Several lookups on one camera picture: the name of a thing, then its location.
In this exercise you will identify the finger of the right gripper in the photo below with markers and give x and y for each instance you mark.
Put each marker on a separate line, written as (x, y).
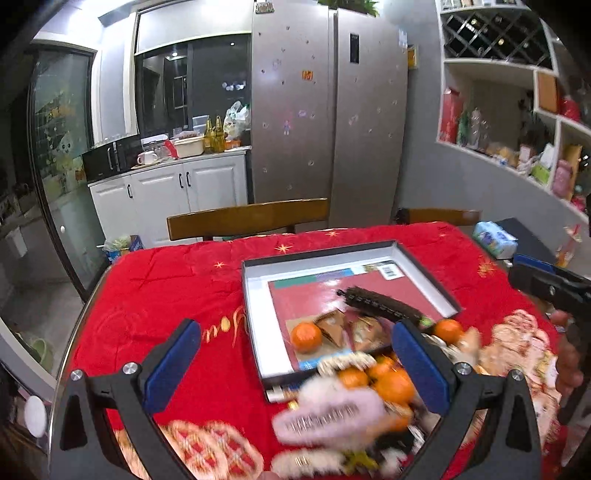
(520, 259)
(563, 289)

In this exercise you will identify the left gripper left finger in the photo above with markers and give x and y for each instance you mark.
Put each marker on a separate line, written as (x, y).
(83, 445)

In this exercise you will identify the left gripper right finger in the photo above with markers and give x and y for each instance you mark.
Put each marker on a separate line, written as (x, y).
(508, 446)

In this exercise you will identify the choc ball snack packet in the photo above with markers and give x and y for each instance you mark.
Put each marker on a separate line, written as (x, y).
(367, 334)

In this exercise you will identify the pink fluffy hair clip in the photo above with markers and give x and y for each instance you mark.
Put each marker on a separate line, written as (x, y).
(331, 415)

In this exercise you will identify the brown triangular snack packet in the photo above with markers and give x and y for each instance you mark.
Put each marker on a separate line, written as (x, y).
(333, 326)

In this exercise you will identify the person's right hand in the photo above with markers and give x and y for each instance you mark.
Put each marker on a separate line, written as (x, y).
(569, 376)

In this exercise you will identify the black laptop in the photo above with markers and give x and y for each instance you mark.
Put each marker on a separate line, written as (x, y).
(528, 243)

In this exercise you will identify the blue tissue pack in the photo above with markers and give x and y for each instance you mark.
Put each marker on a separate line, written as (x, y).
(495, 240)

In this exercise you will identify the wooden chair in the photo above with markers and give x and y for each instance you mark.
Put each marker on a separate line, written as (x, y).
(247, 220)
(455, 217)

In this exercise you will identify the orange mandarin right pile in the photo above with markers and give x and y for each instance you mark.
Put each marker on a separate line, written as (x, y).
(449, 330)

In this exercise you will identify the orange mandarin in pile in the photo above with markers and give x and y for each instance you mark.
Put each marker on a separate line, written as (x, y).
(395, 387)

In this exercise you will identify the red printed tablecloth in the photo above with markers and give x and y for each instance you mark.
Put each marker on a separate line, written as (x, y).
(168, 336)

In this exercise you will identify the black shallow gift box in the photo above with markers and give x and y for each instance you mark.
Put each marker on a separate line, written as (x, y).
(283, 291)

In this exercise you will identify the white kitchen cabinet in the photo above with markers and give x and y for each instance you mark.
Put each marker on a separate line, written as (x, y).
(140, 201)

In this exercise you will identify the wooden chair back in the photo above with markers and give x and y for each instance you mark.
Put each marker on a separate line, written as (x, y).
(247, 220)

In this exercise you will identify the silver double door fridge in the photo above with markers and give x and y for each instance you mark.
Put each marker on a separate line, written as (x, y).
(329, 102)

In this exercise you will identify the black microwave oven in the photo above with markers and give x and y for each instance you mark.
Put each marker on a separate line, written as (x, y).
(111, 158)

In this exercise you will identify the white mug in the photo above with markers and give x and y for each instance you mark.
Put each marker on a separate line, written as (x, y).
(146, 158)

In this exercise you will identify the yellow oil bottles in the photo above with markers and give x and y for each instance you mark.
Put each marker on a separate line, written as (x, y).
(214, 138)

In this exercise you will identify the glass sliding door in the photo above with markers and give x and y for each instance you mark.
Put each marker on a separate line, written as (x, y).
(59, 134)

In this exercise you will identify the white wall shelf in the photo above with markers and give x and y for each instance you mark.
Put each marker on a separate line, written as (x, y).
(505, 98)

